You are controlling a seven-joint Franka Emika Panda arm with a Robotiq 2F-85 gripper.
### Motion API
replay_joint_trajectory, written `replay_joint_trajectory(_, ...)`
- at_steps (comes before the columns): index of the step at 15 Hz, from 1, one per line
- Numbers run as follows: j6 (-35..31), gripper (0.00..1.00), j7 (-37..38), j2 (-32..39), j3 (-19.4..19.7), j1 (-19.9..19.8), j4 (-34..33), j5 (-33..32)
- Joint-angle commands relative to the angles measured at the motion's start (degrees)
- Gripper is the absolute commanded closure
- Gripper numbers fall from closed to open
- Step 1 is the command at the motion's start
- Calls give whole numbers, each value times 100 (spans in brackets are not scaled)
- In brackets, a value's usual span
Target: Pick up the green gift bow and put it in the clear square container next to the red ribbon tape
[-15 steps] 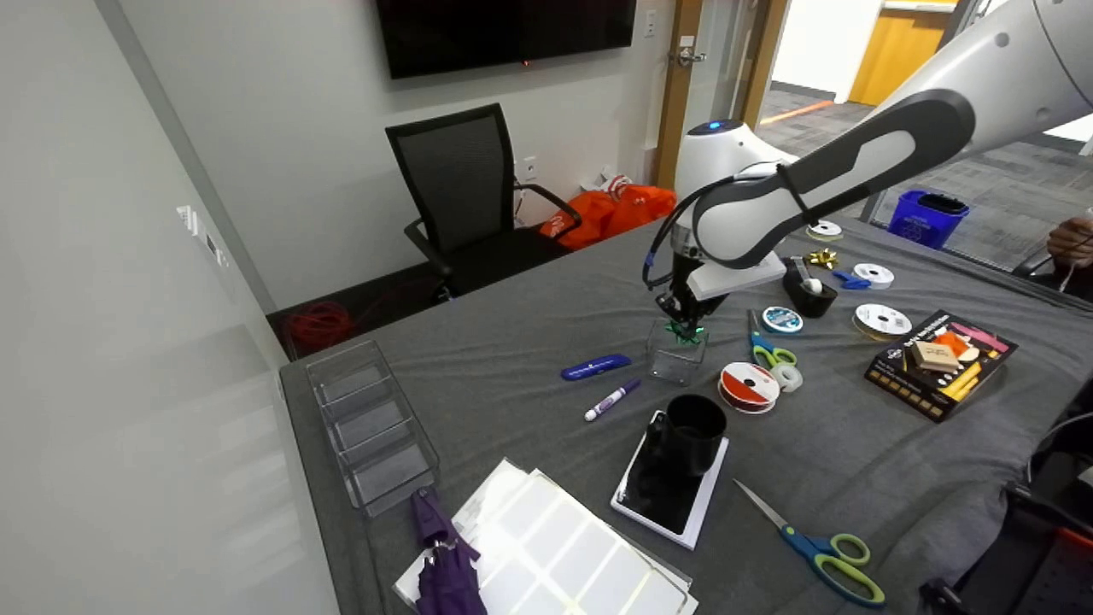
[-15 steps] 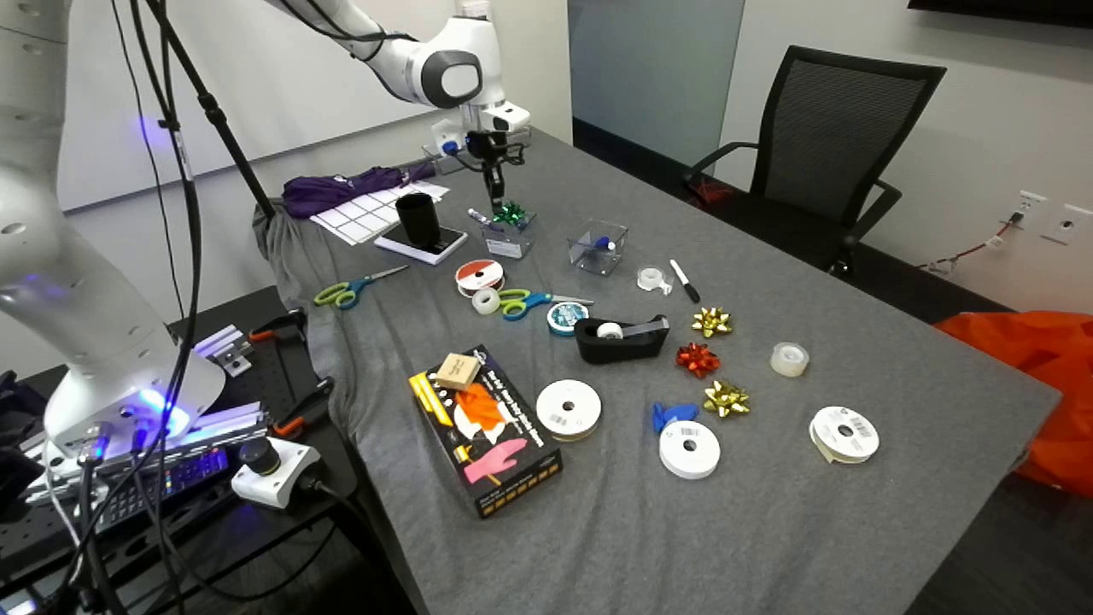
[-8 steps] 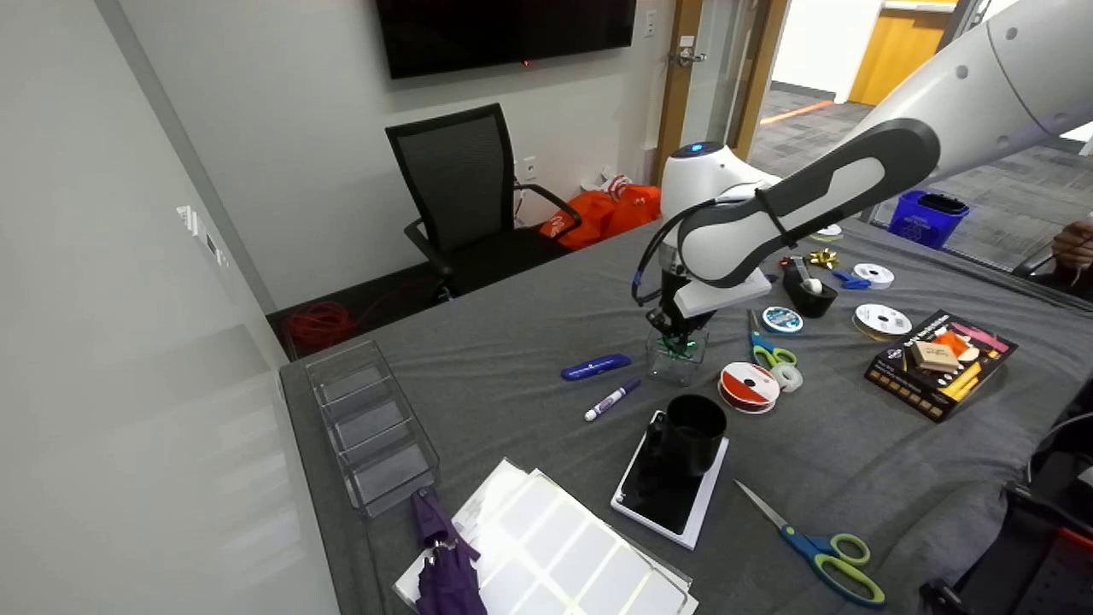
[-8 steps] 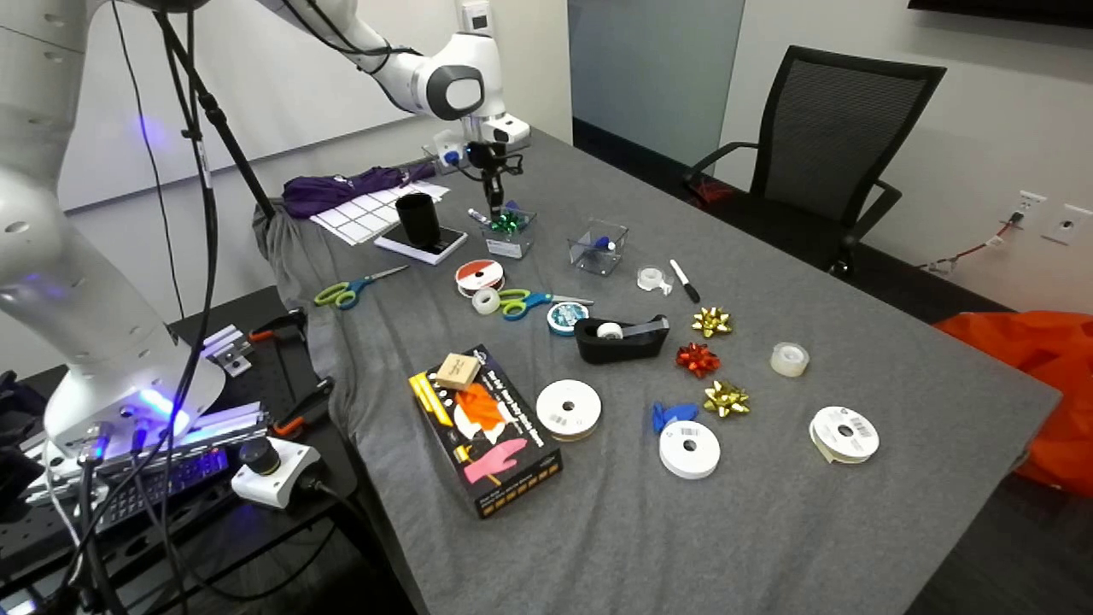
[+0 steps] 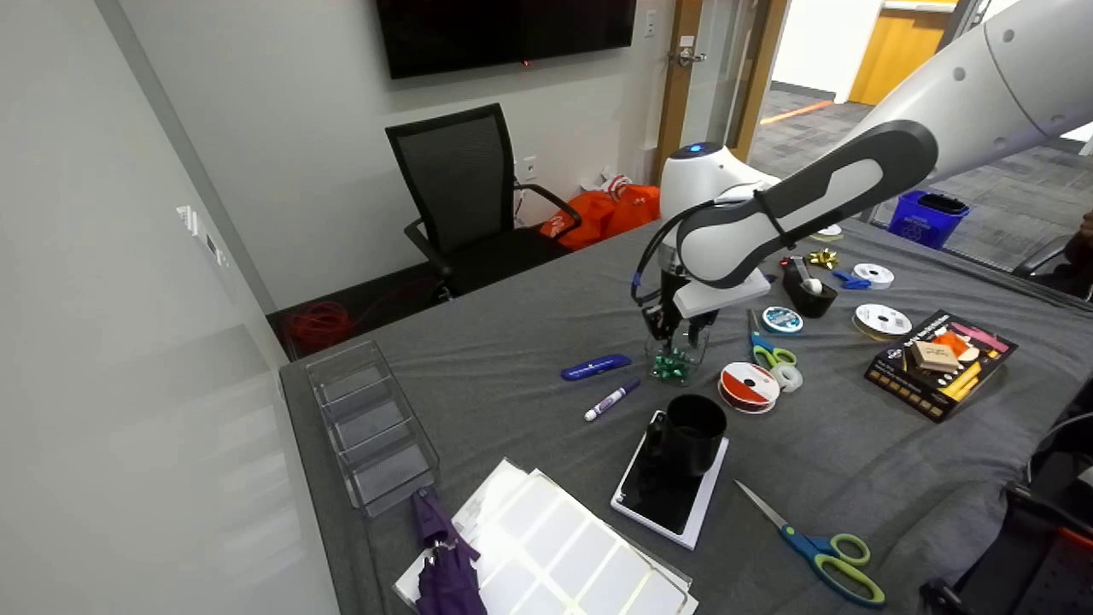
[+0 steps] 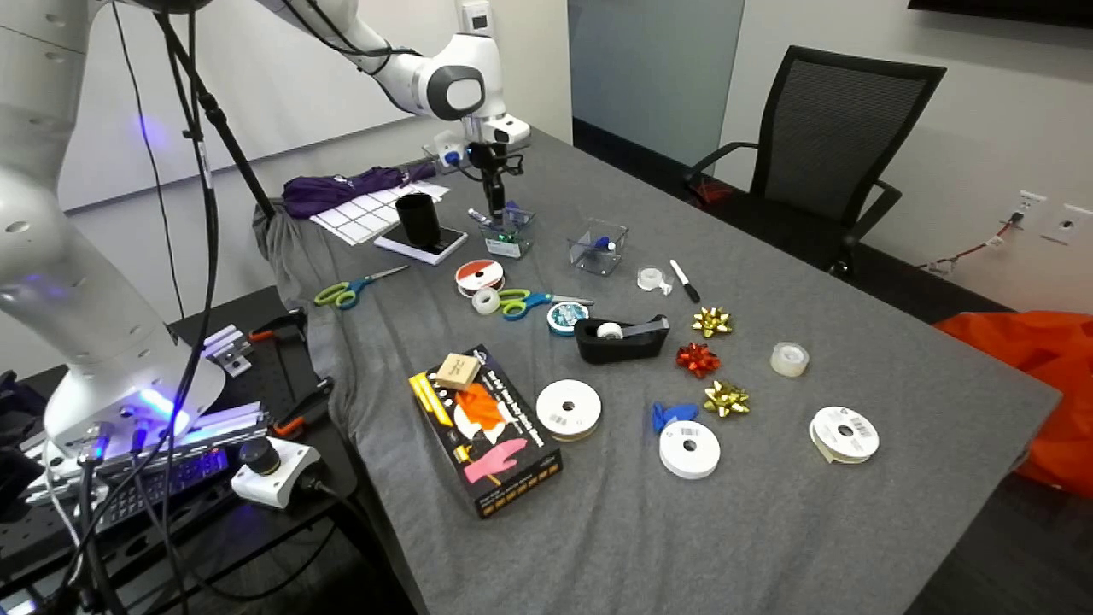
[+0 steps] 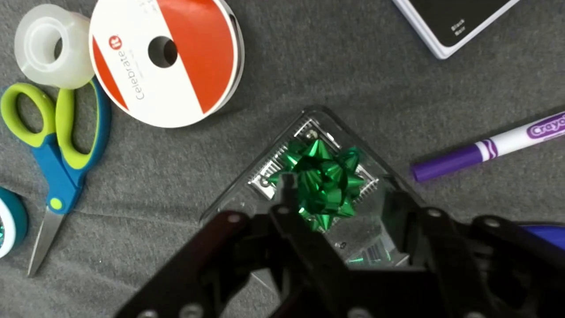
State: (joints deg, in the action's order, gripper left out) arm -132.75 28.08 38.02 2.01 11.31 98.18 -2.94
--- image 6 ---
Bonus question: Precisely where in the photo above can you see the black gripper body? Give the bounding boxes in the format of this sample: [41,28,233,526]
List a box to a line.
[466,137,526,188]

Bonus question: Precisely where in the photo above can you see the clear square container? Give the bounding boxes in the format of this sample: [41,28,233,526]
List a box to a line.
[482,202,540,264]

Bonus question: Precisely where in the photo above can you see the red ribbon spool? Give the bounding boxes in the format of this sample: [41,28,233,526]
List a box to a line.
[452,257,509,298]

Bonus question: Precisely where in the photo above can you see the clear container blue contents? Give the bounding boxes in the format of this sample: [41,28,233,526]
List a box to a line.
[564,218,633,281]

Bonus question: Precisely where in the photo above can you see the small clear tape dispenser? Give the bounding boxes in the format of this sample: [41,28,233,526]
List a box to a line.
[635,264,677,298]

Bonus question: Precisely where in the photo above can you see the black tape dispenser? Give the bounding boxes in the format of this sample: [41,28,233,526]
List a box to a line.
[572,311,674,370]

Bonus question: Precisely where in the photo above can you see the gold gift bow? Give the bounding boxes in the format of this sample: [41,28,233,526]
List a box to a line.
[701,375,755,424]
[690,301,739,342]

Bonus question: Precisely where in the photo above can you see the red gift bow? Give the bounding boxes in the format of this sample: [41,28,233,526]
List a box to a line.
[674,338,725,383]

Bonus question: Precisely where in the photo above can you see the white spool blue ribbon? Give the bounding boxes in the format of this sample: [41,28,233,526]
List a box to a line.
[649,398,727,486]

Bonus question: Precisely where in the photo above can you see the white tablet device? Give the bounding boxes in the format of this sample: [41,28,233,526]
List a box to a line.
[373,224,470,272]

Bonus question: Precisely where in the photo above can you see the black mug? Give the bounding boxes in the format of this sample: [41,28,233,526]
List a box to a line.
[392,188,449,257]

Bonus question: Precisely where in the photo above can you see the small blue green scissors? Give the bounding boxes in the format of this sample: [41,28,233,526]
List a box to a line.
[494,284,559,324]

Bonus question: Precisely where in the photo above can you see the teal line spool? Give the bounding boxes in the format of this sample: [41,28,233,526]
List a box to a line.
[543,298,593,338]

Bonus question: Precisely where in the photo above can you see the purple cloth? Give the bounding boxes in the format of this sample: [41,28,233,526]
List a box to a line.
[280,160,443,224]

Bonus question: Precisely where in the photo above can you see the large blue green scissors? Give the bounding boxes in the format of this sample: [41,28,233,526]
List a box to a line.
[311,261,414,314]

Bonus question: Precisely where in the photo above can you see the black box colourful print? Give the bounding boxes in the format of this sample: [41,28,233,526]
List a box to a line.
[408,345,568,522]

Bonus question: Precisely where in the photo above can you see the orange black hand tool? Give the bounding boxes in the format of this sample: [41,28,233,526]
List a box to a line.
[265,379,338,444]
[246,314,311,349]

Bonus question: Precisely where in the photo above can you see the black stand pole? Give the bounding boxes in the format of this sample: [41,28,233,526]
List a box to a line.
[150,0,280,224]

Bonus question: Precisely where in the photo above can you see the black office chair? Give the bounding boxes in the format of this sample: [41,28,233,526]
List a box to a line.
[683,40,950,278]

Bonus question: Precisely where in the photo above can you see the white box black knob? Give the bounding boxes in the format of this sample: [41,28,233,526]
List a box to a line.
[230,434,323,513]

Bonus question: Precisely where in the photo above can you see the orange bag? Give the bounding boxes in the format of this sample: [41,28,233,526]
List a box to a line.
[936,308,1093,499]

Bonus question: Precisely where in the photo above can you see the white wall thermostat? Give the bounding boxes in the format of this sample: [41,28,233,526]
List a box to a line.
[458,0,498,37]

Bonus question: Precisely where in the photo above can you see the black wall television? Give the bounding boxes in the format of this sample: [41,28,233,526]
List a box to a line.
[905,0,1093,34]

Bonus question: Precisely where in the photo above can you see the white wall outlet plate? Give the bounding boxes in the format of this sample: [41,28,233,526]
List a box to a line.
[1038,199,1093,249]

